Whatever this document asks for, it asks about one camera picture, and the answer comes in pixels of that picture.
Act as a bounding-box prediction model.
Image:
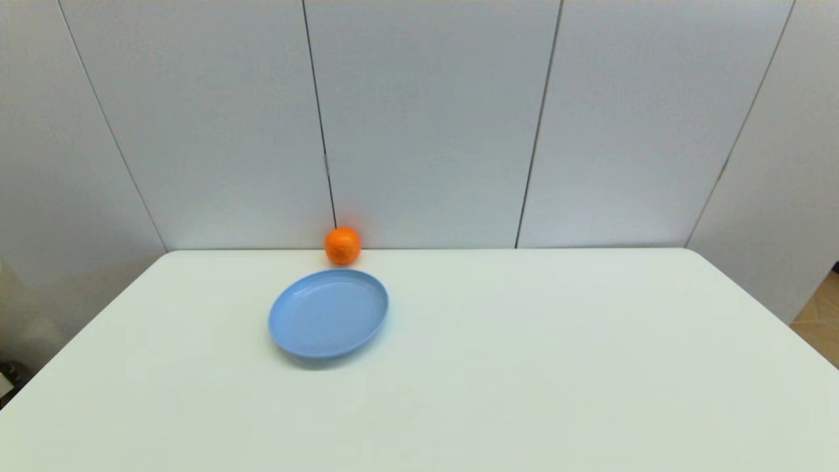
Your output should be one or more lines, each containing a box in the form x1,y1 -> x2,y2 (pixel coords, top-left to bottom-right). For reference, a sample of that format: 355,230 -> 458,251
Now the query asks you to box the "orange fruit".
324,226 -> 362,266

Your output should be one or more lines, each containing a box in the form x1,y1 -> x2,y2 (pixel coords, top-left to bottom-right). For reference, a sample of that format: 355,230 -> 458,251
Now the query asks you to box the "blue plastic plate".
267,268 -> 390,360

